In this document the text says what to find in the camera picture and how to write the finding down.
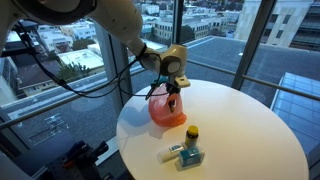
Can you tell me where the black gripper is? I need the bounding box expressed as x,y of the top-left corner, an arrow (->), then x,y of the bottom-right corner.
165,83 -> 181,113

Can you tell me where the orange plastic bag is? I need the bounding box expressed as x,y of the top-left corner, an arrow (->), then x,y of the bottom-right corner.
147,83 -> 188,128

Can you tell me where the yellow capped pill bottle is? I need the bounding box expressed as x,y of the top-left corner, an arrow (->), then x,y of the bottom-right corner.
184,124 -> 200,150

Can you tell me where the teal small box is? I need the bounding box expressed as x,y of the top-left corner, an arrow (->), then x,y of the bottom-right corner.
177,146 -> 205,169

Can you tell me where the grey window handrail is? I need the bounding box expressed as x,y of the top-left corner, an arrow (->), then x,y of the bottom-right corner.
185,59 -> 320,102
0,64 -> 146,131

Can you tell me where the black and blue equipment stand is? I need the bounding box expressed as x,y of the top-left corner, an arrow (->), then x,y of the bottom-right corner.
45,139 -> 111,180

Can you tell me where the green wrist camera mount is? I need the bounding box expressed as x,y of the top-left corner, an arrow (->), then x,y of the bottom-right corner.
154,75 -> 170,86

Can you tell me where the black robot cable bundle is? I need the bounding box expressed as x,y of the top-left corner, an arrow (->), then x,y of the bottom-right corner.
14,21 -> 168,100

